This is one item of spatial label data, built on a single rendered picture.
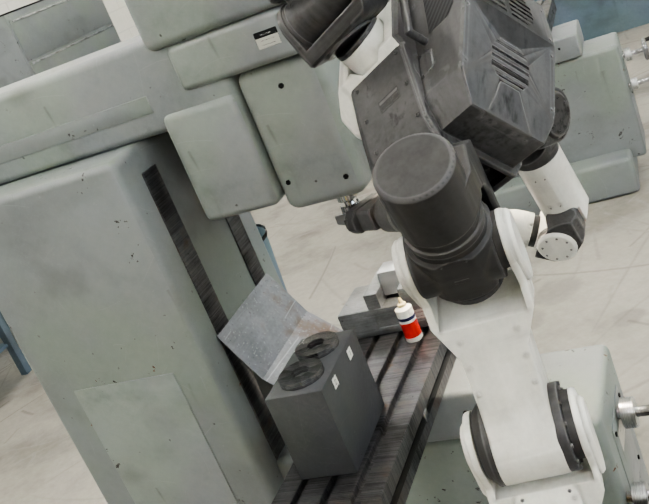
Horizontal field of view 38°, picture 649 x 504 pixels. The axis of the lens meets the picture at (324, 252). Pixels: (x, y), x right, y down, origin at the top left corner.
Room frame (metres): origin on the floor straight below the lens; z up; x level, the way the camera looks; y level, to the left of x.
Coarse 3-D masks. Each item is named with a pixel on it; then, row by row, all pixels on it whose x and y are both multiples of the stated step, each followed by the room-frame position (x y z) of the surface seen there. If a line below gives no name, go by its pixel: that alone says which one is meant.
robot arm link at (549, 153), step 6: (558, 144) 1.63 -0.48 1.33; (540, 150) 1.60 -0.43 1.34; (546, 150) 1.60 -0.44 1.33; (552, 150) 1.61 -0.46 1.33; (528, 156) 1.62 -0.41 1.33; (534, 156) 1.61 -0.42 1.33; (540, 156) 1.60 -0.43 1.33; (546, 156) 1.60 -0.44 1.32; (552, 156) 1.61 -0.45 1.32; (522, 162) 1.62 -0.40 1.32; (528, 162) 1.61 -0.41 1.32; (534, 162) 1.60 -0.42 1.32; (540, 162) 1.60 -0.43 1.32; (546, 162) 1.60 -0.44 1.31; (522, 168) 1.62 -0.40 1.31; (528, 168) 1.61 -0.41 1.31; (534, 168) 1.61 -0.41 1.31
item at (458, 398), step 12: (456, 360) 1.91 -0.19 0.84; (456, 372) 1.85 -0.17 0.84; (456, 384) 1.80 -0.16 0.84; (468, 384) 1.78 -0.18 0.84; (444, 396) 1.78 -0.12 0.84; (456, 396) 1.77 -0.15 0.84; (468, 396) 1.76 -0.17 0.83; (444, 408) 1.78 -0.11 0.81; (456, 408) 1.77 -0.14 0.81; (468, 408) 1.76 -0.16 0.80; (444, 420) 1.79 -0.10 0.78; (456, 420) 1.78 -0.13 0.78; (432, 432) 1.81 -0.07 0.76; (444, 432) 1.79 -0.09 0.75; (456, 432) 1.78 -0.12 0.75
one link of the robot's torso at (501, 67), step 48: (432, 0) 1.46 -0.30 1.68; (480, 0) 1.40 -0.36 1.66; (528, 0) 1.51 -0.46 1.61; (384, 48) 1.44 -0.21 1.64; (432, 48) 1.39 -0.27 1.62; (480, 48) 1.34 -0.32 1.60; (528, 48) 1.41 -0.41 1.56; (384, 96) 1.41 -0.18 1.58; (432, 96) 1.33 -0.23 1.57; (480, 96) 1.29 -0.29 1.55; (528, 96) 1.35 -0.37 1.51; (384, 144) 1.37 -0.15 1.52; (480, 144) 1.32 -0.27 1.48; (528, 144) 1.32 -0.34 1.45
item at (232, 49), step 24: (240, 24) 1.89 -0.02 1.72; (264, 24) 1.87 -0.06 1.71; (168, 48) 1.98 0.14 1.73; (192, 48) 1.94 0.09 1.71; (216, 48) 1.92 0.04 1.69; (240, 48) 1.90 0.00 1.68; (264, 48) 1.87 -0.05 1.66; (288, 48) 1.85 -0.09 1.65; (192, 72) 1.95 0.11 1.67; (216, 72) 1.93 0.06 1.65; (240, 72) 1.91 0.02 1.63
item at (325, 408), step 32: (320, 352) 1.62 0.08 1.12; (352, 352) 1.65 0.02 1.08; (288, 384) 1.55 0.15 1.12; (320, 384) 1.52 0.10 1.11; (352, 384) 1.61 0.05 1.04; (288, 416) 1.54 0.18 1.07; (320, 416) 1.51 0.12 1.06; (352, 416) 1.56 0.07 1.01; (288, 448) 1.55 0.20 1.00; (320, 448) 1.52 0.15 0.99; (352, 448) 1.52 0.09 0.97
